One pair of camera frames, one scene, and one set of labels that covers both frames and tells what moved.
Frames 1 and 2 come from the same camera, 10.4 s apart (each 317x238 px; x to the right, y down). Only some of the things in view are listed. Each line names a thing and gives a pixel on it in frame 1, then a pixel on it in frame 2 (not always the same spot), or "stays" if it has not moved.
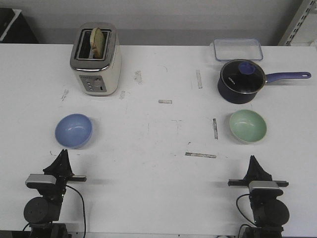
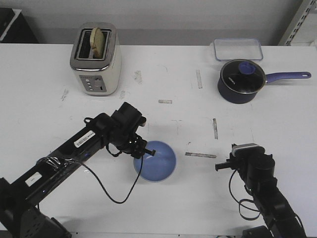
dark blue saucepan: [238, 83] stays
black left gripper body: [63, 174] to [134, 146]
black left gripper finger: [57, 167] to [151, 152]
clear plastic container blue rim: [227, 49] stays
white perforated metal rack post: [306, 7] stays
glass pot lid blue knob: [243, 76] stays
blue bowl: [74, 131] to [158, 168]
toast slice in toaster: [97, 42] stays
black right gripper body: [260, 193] to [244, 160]
